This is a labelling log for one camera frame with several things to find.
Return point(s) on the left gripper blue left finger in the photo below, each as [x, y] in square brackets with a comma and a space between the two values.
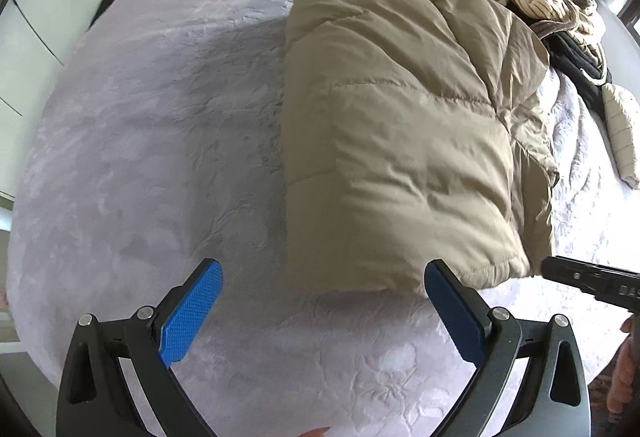
[94, 398]

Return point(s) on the white wardrobe cabinet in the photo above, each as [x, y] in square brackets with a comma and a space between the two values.
[37, 38]

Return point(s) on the lavender plush bed blanket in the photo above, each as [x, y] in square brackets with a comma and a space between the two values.
[160, 146]

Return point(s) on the beige puffer down jacket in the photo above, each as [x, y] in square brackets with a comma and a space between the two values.
[413, 130]

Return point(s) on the person's left hand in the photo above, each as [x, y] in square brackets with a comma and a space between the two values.
[316, 432]

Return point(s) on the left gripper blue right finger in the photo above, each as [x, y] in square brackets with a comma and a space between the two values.
[552, 399]

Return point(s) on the person's right hand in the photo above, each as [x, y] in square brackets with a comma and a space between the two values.
[621, 390]

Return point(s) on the black folded garment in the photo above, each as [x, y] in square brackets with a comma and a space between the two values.
[588, 77]

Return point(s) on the folded beige quilted garment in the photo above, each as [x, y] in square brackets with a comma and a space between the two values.
[622, 122]

